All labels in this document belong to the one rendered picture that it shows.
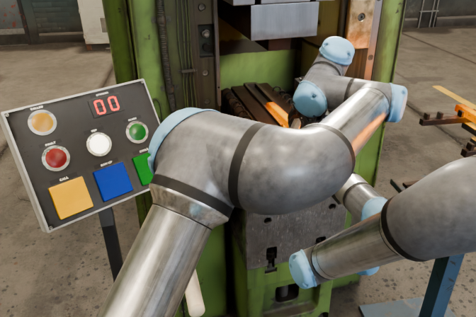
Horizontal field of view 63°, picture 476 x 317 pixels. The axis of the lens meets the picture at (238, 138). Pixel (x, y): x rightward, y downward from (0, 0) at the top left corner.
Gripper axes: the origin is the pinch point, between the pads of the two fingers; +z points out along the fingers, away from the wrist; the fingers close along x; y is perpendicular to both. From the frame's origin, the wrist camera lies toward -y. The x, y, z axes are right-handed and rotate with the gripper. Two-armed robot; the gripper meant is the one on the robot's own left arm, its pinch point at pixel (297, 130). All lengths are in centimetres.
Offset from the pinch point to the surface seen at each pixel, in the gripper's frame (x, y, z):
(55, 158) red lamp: -64, 7, -13
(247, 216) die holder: -15.3, 13.2, 27.3
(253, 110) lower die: -6.6, -19.8, 13.5
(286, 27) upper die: -2.0, -20.8, -21.5
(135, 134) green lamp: -46.5, 0.2, -8.8
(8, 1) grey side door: -228, -540, 337
